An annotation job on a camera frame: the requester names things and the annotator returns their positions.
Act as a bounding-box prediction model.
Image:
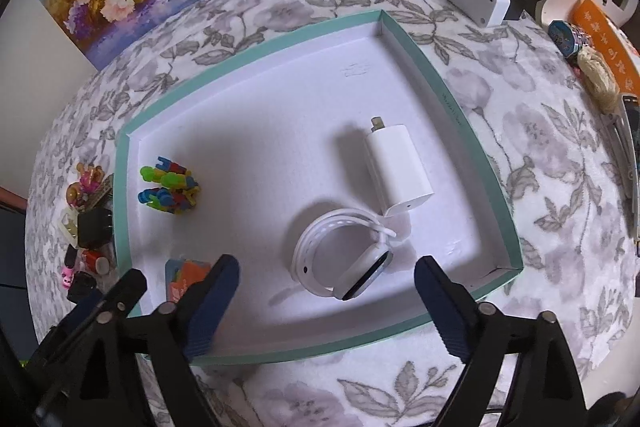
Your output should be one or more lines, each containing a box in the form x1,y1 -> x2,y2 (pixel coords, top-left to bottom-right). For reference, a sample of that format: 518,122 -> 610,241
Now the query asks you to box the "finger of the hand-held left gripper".
27,267 -> 148,423

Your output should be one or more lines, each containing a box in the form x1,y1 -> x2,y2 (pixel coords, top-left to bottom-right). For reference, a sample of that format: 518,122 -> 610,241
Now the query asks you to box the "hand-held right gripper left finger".
65,254 -> 241,427

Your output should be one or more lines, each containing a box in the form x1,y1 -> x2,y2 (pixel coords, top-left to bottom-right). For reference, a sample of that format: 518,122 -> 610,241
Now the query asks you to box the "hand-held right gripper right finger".
414,255 -> 588,427

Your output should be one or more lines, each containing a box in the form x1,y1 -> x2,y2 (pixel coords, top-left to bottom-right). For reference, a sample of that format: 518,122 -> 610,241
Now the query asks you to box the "pink and brown dog toy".
66,163 -> 113,209

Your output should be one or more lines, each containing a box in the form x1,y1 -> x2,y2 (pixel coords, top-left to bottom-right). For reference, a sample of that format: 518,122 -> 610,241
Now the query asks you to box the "teal-rimmed white box tray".
114,9 -> 525,365

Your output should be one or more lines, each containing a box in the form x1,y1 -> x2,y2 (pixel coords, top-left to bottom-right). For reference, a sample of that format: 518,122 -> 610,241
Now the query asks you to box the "small black block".
66,271 -> 98,303

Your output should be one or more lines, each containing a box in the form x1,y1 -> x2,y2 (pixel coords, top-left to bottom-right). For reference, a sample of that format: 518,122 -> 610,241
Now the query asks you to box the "orange and blue card packet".
165,258 -> 213,308

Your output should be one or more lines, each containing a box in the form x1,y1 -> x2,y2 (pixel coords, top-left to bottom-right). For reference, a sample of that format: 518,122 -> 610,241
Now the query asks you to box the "small red bottle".
80,248 -> 111,275

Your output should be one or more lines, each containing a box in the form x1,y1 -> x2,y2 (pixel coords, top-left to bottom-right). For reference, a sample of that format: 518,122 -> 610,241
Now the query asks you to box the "black charger plug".
77,208 -> 113,248

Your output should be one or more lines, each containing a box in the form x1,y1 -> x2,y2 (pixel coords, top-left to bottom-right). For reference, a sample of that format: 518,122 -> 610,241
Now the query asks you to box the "small pale yellow box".
60,209 -> 81,243

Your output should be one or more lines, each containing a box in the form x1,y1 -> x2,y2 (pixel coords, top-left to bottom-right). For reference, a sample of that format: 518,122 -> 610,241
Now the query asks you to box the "white smart band watch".
291,207 -> 398,301

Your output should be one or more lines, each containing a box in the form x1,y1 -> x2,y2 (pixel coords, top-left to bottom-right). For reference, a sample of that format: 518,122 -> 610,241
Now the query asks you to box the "brown-edged dark furniture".
0,187 -> 28,308

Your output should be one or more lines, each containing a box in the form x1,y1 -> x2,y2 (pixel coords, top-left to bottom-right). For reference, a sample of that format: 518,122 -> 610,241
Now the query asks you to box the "colourful toy block figure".
137,157 -> 201,215

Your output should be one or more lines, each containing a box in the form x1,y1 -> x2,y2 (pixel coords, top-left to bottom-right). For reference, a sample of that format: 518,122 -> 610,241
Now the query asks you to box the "white charger adapter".
364,117 -> 435,218

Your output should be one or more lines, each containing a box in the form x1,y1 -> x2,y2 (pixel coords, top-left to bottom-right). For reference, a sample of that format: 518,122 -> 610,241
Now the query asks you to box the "grey floral blanket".
25,0 -> 640,427

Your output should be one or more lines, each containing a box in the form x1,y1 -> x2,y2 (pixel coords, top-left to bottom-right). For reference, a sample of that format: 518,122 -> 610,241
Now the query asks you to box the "silver utility knife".
617,93 -> 640,243

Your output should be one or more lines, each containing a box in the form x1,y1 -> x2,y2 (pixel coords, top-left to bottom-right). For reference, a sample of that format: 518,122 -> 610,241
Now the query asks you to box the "beige twine bundle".
579,48 -> 621,112

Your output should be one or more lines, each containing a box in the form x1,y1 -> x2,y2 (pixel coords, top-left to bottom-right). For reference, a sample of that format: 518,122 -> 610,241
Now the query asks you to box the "blue patterned round tin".
548,20 -> 593,58

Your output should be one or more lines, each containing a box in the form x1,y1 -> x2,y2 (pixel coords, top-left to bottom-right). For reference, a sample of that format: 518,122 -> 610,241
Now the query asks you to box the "orange patterned board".
570,0 -> 640,98

